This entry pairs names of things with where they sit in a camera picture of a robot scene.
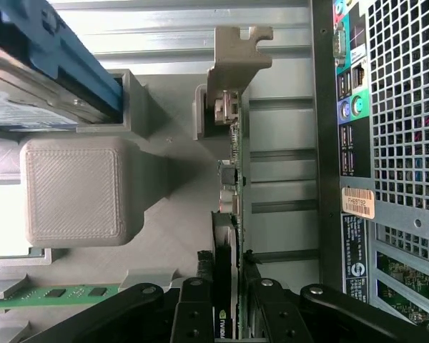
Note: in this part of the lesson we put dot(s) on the hard disk in blue caddy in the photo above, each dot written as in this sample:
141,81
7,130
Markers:
28,89

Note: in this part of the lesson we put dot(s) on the black open PC case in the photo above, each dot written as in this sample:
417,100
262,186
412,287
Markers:
325,143

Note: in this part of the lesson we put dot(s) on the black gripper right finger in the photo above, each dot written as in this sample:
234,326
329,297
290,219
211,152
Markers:
275,314

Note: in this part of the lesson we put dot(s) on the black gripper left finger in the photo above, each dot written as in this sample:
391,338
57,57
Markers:
193,314

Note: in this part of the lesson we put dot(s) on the green RAM stick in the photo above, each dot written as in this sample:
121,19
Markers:
75,294

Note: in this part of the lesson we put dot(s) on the grey printed parts rack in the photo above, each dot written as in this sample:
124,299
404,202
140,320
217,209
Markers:
71,189

